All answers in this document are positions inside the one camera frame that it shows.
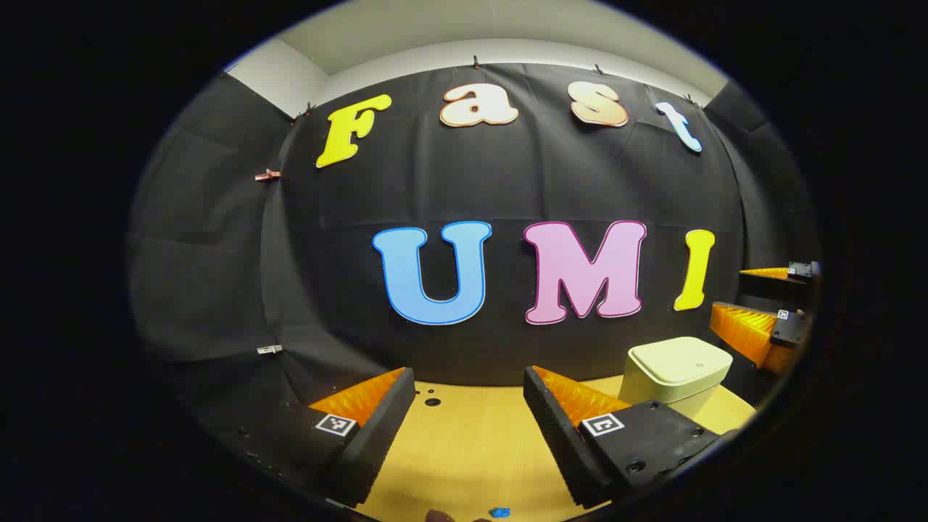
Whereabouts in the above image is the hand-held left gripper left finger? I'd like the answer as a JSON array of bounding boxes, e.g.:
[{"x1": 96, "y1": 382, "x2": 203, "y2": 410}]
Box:
[{"x1": 217, "y1": 367, "x2": 418, "y2": 508}]

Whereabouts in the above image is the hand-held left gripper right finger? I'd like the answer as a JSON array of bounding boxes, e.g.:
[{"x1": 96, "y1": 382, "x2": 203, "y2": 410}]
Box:
[{"x1": 523, "y1": 365, "x2": 740, "y2": 510}]

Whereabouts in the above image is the green desktop garbage bin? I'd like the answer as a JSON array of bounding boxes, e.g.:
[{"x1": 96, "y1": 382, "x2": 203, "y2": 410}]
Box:
[{"x1": 618, "y1": 336, "x2": 734, "y2": 425}]

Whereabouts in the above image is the wooden desktop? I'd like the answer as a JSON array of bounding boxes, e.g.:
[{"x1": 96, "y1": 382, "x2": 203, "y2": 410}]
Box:
[{"x1": 355, "y1": 373, "x2": 758, "y2": 522}]

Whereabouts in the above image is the black backdrop cloth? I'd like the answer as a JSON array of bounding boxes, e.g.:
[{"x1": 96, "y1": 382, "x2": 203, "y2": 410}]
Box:
[{"x1": 127, "y1": 62, "x2": 820, "y2": 407}]

